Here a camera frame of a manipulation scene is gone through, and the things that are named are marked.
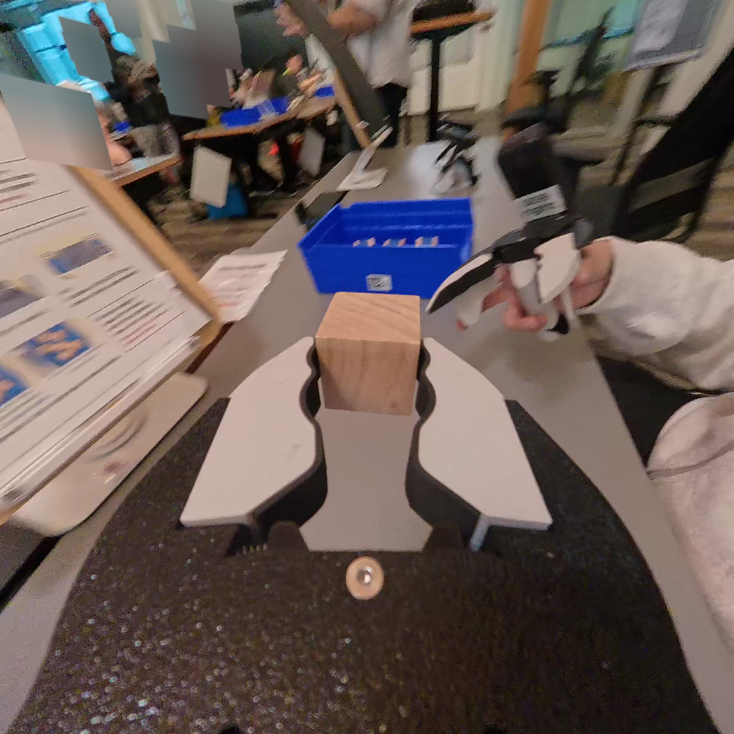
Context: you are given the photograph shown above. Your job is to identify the person's white clothing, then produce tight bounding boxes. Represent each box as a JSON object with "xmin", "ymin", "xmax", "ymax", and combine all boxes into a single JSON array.
[{"xmin": 647, "ymin": 395, "xmax": 734, "ymax": 734}]

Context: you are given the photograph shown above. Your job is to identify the wall poster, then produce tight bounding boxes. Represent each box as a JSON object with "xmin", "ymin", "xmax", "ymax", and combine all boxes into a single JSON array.
[{"xmin": 625, "ymin": 0, "xmax": 712, "ymax": 71}]

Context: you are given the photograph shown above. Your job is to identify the printed paper sheet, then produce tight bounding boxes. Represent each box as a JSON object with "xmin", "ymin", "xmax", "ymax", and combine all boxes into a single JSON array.
[{"xmin": 198, "ymin": 249, "xmax": 287, "ymax": 323}]

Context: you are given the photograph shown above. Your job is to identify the grey and black tool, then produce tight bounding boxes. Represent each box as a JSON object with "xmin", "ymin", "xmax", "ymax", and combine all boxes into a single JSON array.
[{"xmin": 427, "ymin": 135, "xmax": 494, "ymax": 193}]

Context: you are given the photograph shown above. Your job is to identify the blue-taped wooden cube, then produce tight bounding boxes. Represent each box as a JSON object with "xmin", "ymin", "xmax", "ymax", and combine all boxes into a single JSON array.
[{"xmin": 315, "ymin": 292, "xmax": 423, "ymax": 416}]

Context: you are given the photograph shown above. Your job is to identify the white board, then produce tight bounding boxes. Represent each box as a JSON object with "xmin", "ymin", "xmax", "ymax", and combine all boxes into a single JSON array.
[{"xmin": 189, "ymin": 146, "xmax": 233, "ymax": 208}]

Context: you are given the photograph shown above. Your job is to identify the person's right forearm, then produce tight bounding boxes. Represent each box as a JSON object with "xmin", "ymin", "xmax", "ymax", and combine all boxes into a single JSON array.
[{"xmin": 579, "ymin": 236, "xmax": 734, "ymax": 393}]

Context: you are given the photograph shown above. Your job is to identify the grey slanted board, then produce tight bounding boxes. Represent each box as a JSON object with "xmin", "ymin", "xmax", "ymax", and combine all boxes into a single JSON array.
[{"xmin": 284, "ymin": 0, "xmax": 391, "ymax": 151}]

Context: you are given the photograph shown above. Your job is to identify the wooden door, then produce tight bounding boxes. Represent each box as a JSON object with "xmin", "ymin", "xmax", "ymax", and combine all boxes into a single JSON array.
[{"xmin": 507, "ymin": 0, "xmax": 554, "ymax": 115}]

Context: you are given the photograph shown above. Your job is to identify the white paper sign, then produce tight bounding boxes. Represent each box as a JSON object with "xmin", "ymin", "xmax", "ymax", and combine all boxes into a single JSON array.
[{"xmin": 337, "ymin": 127, "xmax": 395, "ymax": 192}]

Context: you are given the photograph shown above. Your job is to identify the cluster of wooden cubes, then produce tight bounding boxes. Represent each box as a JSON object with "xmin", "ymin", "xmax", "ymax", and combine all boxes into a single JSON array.
[{"xmin": 352, "ymin": 235, "xmax": 441, "ymax": 248}]

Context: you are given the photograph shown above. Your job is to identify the small blue bin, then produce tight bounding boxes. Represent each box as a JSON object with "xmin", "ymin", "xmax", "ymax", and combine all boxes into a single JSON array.
[{"xmin": 221, "ymin": 96, "xmax": 290, "ymax": 128}]

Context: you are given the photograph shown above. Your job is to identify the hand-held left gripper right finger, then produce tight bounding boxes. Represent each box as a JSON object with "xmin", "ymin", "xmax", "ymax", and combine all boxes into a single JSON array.
[{"xmin": 406, "ymin": 337, "xmax": 554, "ymax": 551}]

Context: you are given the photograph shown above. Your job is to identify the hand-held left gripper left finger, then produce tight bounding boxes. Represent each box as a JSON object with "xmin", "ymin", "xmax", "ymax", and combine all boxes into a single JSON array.
[{"xmin": 180, "ymin": 337, "xmax": 332, "ymax": 528}]

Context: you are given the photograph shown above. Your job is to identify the black chair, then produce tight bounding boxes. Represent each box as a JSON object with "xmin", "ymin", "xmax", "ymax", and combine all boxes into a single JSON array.
[{"xmin": 596, "ymin": 54, "xmax": 734, "ymax": 244}]

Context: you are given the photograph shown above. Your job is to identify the wooden high table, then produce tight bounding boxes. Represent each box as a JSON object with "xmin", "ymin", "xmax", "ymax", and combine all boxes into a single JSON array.
[{"xmin": 410, "ymin": 10, "xmax": 495, "ymax": 128}]

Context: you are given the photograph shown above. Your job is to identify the person's right hand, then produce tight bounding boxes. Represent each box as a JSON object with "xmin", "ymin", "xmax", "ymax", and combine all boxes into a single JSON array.
[{"xmin": 457, "ymin": 240, "xmax": 615, "ymax": 335}]

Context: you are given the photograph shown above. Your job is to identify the blue plastic bin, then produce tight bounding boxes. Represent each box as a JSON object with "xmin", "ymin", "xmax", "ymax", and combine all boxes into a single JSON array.
[{"xmin": 298, "ymin": 198, "xmax": 476, "ymax": 299}]

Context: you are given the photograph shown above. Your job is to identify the instruction sheets on wooden board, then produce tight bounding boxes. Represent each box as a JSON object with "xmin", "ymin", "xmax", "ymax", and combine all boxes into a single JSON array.
[{"xmin": 0, "ymin": 97, "xmax": 221, "ymax": 537}]

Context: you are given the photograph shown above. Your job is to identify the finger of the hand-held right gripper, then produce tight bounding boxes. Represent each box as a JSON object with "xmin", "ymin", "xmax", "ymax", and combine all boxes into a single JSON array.
[
  {"xmin": 509, "ymin": 233, "xmax": 581, "ymax": 306},
  {"xmin": 426, "ymin": 252, "xmax": 507, "ymax": 329}
]

